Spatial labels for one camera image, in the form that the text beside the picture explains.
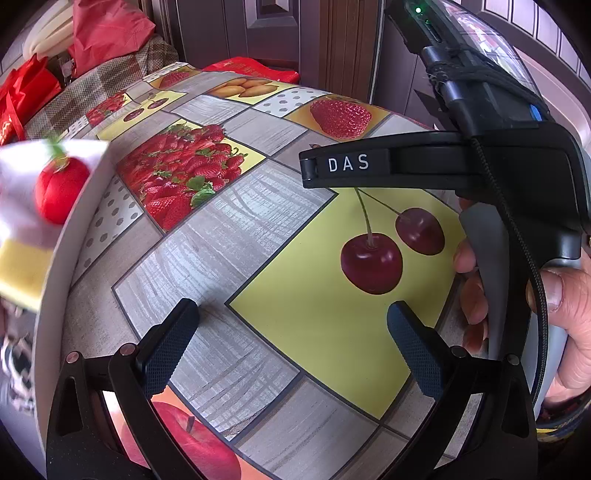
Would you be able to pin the red plush tomato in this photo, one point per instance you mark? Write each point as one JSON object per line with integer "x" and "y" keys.
{"x": 60, "y": 194}

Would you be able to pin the person's right hand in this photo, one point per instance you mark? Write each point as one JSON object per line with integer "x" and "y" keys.
{"x": 572, "y": 323}

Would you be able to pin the plaid covered bench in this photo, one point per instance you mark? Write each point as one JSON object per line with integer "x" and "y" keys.
{"x": 120, "y": 69}

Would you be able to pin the red tote bag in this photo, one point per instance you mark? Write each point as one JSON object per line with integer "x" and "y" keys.
{"x": 27, "y": 87}

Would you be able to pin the fruit print tablecloth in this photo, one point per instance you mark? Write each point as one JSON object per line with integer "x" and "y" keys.
{"x": 258, "y": 258}

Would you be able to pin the red plastic bag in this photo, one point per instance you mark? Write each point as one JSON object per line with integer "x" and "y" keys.
{"x": 251, "y": 69}

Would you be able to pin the pink-red shopping bag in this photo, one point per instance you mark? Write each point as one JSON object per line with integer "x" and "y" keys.
{"x": 111, "y": 32}

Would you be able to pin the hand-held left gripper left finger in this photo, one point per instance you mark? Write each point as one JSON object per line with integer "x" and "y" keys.
{"x": 166, "y": 344}

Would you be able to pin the cream ribbed cushion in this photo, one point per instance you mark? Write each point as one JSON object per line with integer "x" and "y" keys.
{"x": 46, "y": 34}

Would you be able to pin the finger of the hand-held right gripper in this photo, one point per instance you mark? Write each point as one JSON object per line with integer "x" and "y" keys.
{"x": 406, "y": 161}

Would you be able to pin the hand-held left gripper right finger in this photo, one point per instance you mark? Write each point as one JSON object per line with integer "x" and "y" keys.
{"x": 415, "y": 353}

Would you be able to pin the brown door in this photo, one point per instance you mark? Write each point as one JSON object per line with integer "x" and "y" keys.
{"x": 277, "y": 32}

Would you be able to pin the white shallow box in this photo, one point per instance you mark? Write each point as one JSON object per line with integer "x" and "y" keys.
{"x": 69, "y": 240}

